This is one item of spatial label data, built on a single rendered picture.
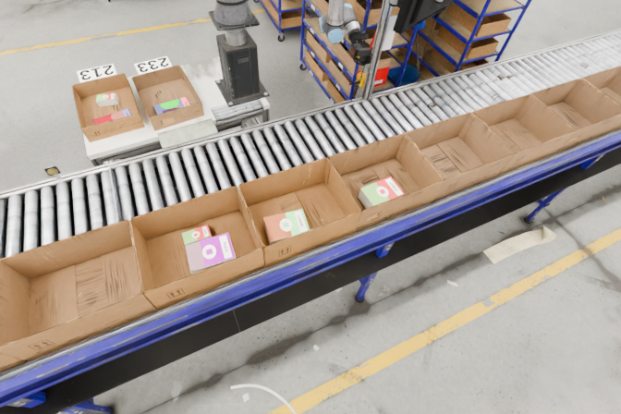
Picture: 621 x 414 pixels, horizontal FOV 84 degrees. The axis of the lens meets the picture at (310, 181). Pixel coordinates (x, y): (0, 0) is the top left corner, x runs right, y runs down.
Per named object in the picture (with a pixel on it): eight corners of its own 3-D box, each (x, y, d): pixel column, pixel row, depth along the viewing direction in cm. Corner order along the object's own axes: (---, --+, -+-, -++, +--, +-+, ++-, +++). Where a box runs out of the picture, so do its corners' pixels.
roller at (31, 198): (41, 192, 167) (34, 186, 163) (42, 290, 140) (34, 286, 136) (29, 195, 166) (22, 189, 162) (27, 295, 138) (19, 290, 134)
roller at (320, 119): (320, 116, 212) (321, 110, 208) (362, 179, 184) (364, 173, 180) (312, 118, 210) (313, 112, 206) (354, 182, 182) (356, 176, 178)
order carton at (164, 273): (241, 208, 148) (237, 184, 134) (265, 268, 132) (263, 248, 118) (144, 240, 136) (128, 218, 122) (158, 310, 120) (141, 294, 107)
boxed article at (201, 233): (184, 238, 137) (181, 233, 133) (209, 229, 140) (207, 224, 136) (187, 250, 134) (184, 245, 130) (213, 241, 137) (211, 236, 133)
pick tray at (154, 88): (183, 78, 218) (179, 64, 210) (205, 115, 199) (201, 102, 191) (136, 91, 208) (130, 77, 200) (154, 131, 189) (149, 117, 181)
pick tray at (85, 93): (131, 86, 210) (125, 72, 202) (145, 127, 190) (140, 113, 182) (79, 99, 201) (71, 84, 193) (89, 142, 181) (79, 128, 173)
